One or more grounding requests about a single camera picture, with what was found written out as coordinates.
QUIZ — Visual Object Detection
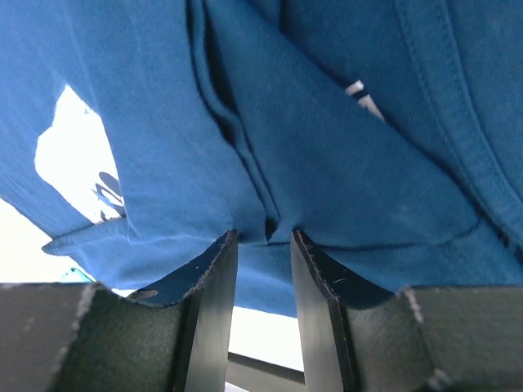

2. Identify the folded turquoise t shirt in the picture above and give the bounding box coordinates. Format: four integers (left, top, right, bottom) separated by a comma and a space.
60, 267, 95, 283

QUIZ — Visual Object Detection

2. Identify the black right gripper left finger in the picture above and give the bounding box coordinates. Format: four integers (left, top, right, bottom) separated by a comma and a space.
1, 230, 238, 391

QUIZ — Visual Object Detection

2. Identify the navy blue t shirt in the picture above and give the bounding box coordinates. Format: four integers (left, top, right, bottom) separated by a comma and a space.
1, 1, 522, 316

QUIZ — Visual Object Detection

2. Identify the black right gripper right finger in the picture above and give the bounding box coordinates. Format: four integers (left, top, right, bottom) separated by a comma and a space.
291, 230, 522, 391

